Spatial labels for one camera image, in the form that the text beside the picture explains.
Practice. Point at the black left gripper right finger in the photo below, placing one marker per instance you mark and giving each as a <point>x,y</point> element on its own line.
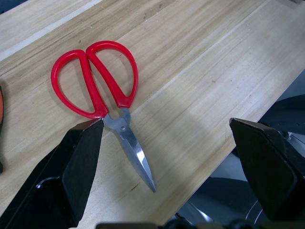
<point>262,167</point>

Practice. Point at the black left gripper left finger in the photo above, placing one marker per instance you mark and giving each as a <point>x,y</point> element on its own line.
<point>78,171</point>

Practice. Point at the orange and black screwdriver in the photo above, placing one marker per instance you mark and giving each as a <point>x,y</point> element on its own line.
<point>1,105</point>

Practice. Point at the grey rounded robot left leg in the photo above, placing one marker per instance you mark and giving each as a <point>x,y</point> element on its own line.
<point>226,198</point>

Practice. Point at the grey rounded robot leg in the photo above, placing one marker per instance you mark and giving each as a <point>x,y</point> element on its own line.
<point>226,198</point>
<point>283,112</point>

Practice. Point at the grey rounded robot right leg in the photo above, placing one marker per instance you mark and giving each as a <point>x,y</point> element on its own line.
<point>283,112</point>

